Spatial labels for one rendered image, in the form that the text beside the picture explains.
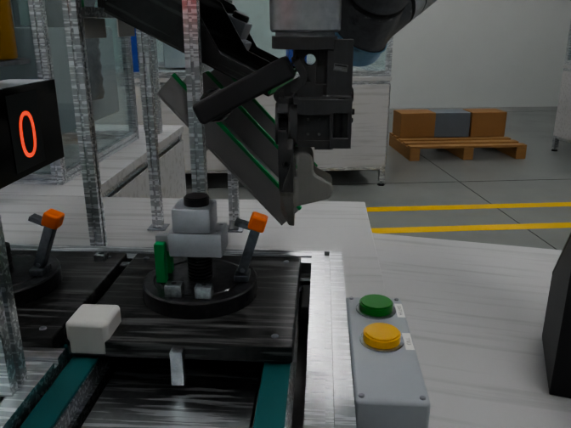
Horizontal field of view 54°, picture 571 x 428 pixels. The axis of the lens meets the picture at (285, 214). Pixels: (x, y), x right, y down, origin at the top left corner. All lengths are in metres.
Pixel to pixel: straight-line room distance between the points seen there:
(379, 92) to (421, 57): 4.92
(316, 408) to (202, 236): 0.24
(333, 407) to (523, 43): 9.75
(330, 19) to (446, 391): 0.46
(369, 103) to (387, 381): 4.15
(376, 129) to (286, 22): 4.12
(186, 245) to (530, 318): 0.55
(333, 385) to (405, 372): 0.08
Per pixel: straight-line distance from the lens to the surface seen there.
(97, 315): 0.65
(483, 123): 6.47
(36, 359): 0.65
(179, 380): 0.62
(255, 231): 0.67
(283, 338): 0.61
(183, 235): 0.67
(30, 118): 0.51
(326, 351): 0.62
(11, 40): 0.50
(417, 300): 0.96
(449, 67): 9.71
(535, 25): 10.24
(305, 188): 0.63
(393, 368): 0.59
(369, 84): 4.63
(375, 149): 4.73
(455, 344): 0.85
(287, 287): 0.72
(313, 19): 0.59
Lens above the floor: 1.29
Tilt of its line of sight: 19 degrees down
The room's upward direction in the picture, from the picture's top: straight up
